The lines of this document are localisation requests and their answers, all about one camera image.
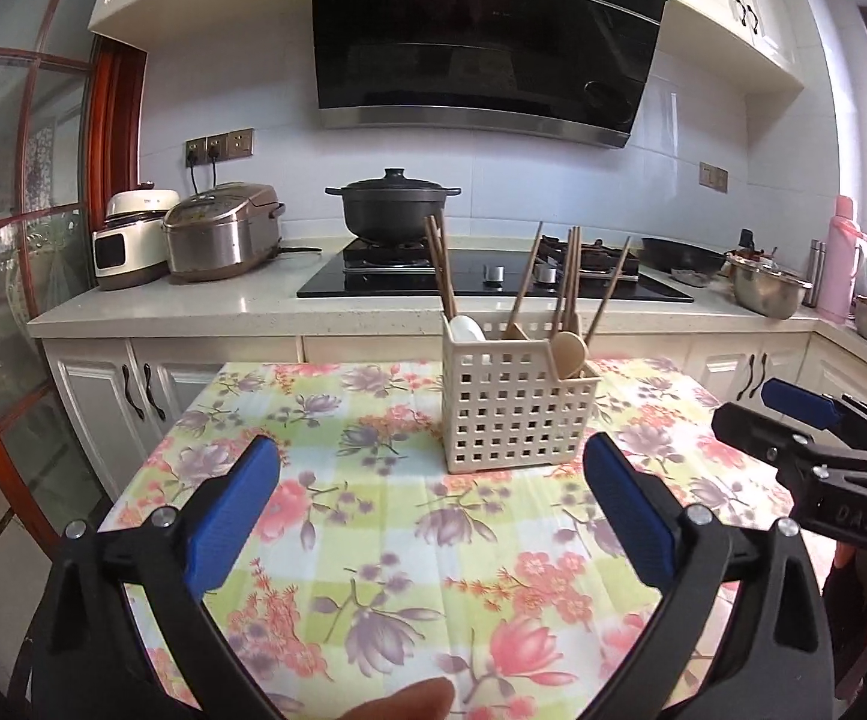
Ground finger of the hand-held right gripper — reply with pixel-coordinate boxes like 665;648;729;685
761;378;867;460
710;402;818;470

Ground person's left hand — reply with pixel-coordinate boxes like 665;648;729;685
332;678;457;720

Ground white kitchen counter cabinets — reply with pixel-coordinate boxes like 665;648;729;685
28;270;867;511

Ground black wok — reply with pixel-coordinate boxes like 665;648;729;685
641;236;730;276

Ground black range hood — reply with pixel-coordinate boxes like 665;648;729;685
308;0;673;149

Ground white plastic utensil basket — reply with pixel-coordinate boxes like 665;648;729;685
442;313;603;475

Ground floral tablecloth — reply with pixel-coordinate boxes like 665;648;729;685
99;360;847;720

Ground stainless steel rice cooker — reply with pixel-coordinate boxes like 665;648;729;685
161;181;286;284

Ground white electric pressure cooker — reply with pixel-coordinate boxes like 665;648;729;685
92;181;181;291

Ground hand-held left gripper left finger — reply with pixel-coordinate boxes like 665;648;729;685
32;433;292;720

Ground wall socket panel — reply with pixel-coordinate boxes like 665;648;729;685
184;129;256;166

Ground pink thermos flask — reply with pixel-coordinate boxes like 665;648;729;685
819;195;867;325

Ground black lidded cooking pot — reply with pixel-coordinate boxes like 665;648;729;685
326;168;462;245

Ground black gas hob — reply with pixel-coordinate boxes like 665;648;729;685
296;236;695;305

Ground wooden framed glass door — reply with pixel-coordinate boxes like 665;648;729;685
0;0;149;556

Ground large stainless steel bowl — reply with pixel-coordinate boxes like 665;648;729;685
728;251;814;318

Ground black power cable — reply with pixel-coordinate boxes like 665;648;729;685
188;157;218;200

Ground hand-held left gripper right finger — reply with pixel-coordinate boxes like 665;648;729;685
583;431;835;720

